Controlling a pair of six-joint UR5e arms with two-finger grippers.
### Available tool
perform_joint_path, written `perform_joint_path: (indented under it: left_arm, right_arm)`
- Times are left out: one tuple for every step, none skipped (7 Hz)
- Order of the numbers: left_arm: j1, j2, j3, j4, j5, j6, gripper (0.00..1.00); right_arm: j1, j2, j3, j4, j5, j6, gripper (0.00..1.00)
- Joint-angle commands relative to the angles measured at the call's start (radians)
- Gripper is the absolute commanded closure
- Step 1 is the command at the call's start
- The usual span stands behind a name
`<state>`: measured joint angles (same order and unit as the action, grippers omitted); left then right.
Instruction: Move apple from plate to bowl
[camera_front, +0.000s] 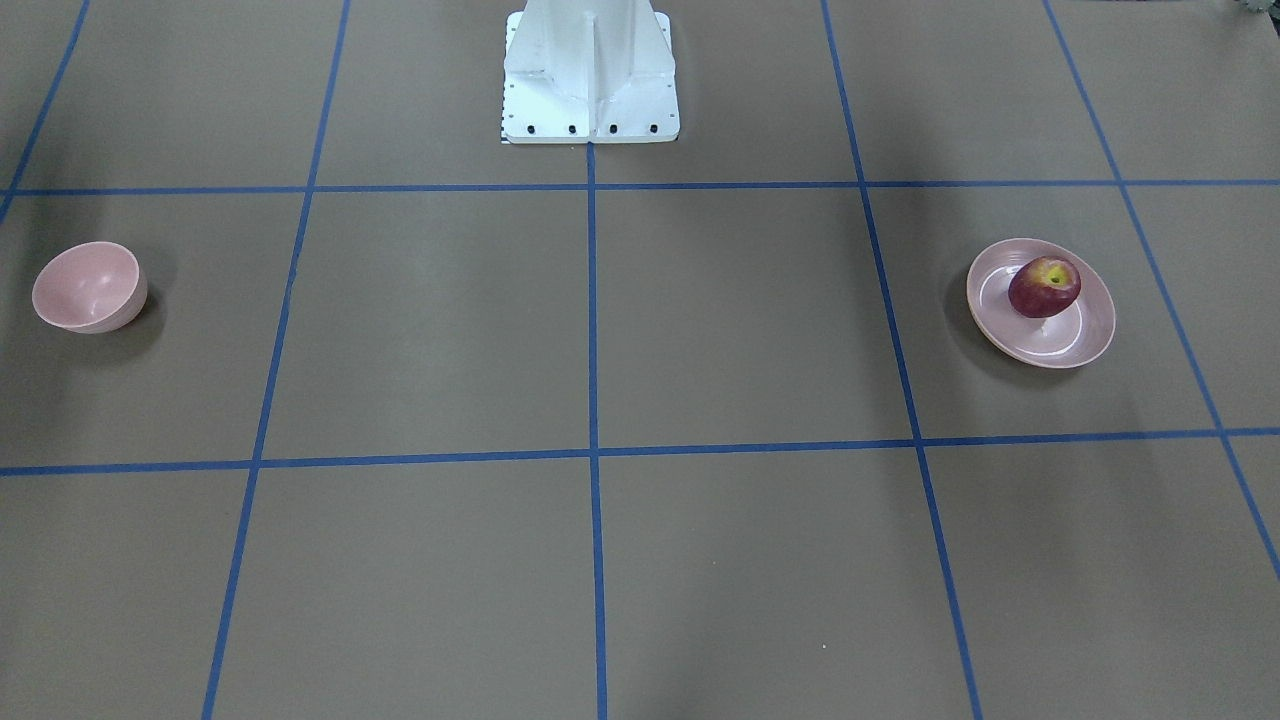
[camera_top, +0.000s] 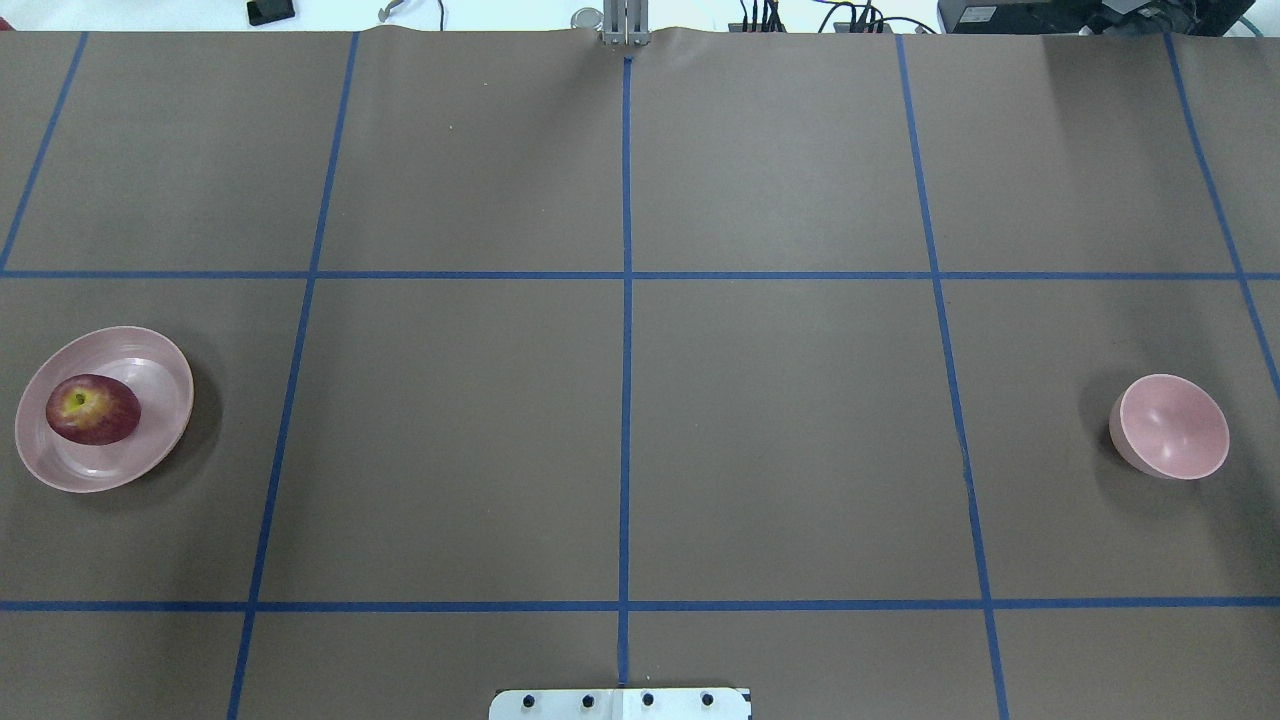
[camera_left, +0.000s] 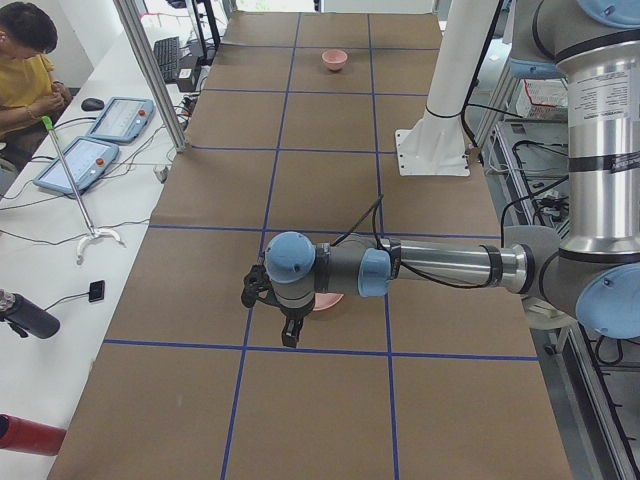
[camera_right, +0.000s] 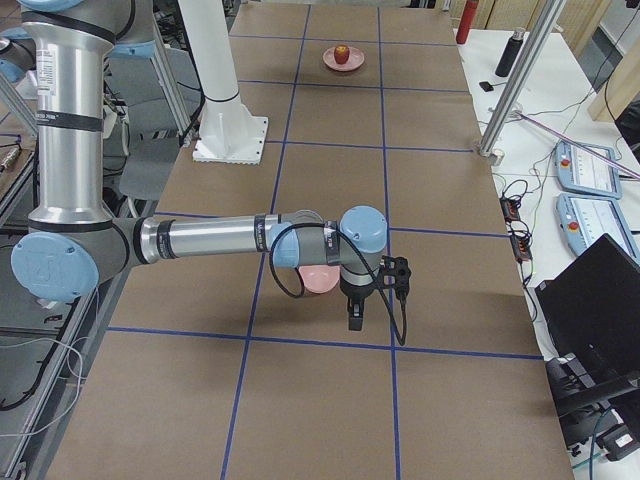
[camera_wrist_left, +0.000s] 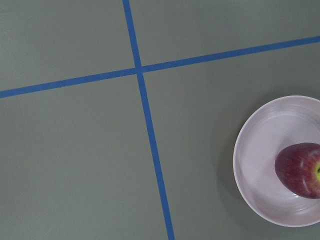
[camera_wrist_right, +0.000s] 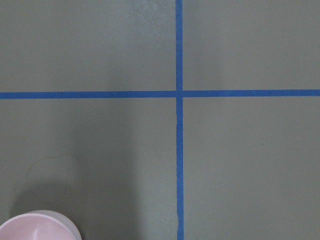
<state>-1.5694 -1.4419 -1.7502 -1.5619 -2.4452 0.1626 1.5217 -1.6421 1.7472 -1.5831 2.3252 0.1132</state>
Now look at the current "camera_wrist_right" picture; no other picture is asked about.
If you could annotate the pink bowl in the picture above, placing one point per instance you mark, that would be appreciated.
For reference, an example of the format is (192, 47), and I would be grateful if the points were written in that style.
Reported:
(39, 225)

